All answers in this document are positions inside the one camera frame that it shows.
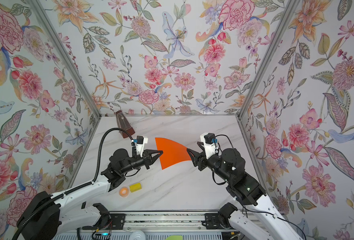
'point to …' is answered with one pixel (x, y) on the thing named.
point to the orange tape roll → (124, 191)
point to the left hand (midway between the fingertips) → (163, 155)
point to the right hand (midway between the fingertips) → (192, 145)
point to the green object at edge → (174, 237)
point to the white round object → (137, 235)
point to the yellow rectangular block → (135, 187)
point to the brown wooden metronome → (123, 123)
